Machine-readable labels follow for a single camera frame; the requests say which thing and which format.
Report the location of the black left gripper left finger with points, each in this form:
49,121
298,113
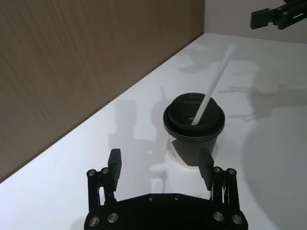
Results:
115,167

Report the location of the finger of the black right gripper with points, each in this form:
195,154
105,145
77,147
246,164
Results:
263,18

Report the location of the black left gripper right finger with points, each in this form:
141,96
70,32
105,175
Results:
206,170

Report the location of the black paper cup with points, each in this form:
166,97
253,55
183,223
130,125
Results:
192,151

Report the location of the black plastic cup lid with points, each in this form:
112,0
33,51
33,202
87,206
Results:
182,117

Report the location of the white drinking straw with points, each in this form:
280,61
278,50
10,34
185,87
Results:
216,79

